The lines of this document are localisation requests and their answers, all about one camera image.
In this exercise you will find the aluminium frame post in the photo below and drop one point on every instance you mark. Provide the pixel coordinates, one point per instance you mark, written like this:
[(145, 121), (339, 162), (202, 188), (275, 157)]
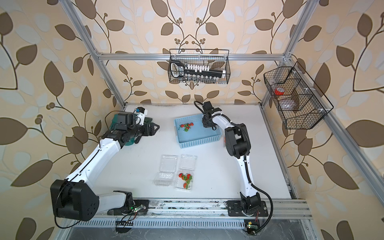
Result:
[(69, 9)]

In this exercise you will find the black wire basket wall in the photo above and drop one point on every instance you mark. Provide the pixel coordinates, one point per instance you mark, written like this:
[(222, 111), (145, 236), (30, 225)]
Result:
[(214, 58), (304, 103)]

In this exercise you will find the black wire basket back wall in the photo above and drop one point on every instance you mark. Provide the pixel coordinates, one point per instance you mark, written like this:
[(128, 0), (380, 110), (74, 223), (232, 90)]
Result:
[(214, 58)]

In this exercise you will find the clear clamshell container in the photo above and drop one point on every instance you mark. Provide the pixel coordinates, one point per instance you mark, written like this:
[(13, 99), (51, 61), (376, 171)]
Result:
[(167, 170), (187, 166), (224, 142)]

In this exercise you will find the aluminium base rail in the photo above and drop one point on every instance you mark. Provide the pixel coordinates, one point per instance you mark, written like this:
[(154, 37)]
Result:
[(199, 213)]

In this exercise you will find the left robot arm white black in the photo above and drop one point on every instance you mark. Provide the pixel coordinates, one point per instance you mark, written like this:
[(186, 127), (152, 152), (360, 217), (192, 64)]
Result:
[(73, 198)]

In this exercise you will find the black white tool set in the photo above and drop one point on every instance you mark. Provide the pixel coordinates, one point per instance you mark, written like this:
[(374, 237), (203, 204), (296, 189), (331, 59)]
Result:
[(179, 69)]

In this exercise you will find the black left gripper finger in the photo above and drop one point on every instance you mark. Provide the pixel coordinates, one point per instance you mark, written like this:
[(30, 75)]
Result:
[(156, 130), (154, 126)]

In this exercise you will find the strawberry cluster with green leaves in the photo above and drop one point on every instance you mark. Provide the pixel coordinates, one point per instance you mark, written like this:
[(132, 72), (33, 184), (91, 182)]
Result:
[(185, 127)]

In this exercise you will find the red tape roll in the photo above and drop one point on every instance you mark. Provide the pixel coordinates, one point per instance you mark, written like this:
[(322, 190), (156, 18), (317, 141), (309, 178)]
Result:
[(279, 91)]

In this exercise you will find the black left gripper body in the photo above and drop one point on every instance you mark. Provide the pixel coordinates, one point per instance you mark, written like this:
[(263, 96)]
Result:
[(144, 130)]

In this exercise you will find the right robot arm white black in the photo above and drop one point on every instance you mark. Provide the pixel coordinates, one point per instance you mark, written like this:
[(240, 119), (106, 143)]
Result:
[(238, 146)]

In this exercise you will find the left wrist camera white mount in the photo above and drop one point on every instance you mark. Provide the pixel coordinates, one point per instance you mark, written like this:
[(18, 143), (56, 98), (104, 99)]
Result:
[(130, 119)]

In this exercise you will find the light blue perforated plastic basket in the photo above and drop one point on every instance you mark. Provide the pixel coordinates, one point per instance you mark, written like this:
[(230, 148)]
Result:
[(198, 134)]

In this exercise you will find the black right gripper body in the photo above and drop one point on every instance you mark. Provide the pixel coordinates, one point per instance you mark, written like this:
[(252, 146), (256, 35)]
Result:
[(206, 124)]

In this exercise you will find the green tool case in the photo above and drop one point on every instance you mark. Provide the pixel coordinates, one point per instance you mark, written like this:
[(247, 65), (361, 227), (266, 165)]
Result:
[(124, 134)]

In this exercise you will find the black wire basket right wall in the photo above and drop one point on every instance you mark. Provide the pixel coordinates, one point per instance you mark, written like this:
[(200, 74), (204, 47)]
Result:
[(304, 103)]

